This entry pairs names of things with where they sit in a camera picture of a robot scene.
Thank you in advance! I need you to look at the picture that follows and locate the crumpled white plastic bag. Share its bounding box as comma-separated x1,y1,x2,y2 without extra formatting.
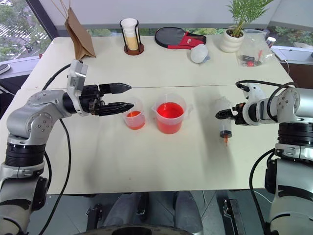
190,44,212,65

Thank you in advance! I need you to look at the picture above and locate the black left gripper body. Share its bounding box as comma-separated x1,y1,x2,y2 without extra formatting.
79,84,106,117

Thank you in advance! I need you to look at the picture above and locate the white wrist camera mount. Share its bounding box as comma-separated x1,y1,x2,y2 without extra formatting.
66,59,89,117
241,83,268,126

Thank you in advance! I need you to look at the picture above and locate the white ribbed plant pot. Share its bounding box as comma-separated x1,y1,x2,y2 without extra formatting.
222,27,246,53

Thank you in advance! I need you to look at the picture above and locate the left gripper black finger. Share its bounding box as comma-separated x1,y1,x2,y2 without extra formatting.
98,82,133,95
98,101,135,117

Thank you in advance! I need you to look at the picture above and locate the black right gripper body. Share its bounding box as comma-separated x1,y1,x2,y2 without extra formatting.
230,102,247,125

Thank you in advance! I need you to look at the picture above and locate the black and red paddle case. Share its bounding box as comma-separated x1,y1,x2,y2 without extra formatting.
154,26,207,50

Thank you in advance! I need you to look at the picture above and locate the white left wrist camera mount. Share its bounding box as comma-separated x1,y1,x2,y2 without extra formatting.
66,59,89,117

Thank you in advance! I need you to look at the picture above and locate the paper cup stack in holder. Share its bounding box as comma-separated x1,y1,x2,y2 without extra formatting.
119,19,145,57

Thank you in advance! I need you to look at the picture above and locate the clear syringe with orange tip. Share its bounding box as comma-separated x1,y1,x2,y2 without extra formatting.
215,96,233,147

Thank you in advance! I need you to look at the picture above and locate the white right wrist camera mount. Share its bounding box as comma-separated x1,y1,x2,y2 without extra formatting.
241,83,268,126

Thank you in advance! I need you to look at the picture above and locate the clear plastic bag with parts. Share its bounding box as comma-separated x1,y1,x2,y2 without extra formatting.
237,29,276,68

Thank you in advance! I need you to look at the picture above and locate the large clear measuring cup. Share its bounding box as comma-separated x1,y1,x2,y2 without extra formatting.
151,93,194,135

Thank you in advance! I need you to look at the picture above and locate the green palm plant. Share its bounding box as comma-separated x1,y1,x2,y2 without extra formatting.
225,0,275,38

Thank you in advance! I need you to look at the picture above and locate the black metal bracket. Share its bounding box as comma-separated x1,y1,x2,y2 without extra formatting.
85,202,104,224
222,197,246,235

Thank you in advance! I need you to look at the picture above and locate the small clear measuring cup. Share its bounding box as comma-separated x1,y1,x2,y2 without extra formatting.
122,96,148,131

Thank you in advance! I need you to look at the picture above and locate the brown paper bag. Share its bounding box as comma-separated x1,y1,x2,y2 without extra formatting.
51,0,97,61

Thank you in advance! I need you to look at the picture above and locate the stack of white paper cups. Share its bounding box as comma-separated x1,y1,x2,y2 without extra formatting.
121,18,138,51

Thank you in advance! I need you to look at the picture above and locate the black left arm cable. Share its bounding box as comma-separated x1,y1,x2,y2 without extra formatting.
40,64,73,235

